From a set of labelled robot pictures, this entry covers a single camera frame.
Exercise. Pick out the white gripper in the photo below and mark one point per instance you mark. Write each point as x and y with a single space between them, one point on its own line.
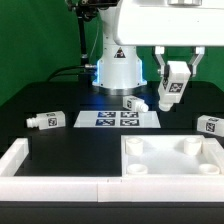
170 23

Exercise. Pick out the white square tabletop part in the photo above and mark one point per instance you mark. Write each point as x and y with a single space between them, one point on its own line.
171 155

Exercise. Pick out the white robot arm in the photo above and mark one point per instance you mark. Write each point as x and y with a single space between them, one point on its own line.
119 70

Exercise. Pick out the white sheet with tags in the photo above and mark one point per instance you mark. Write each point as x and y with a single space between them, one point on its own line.
117 119

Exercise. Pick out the white U-shaped fence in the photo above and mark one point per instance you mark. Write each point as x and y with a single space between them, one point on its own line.
130 188

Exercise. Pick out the black camera stand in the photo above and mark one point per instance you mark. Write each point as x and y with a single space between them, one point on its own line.
87 10

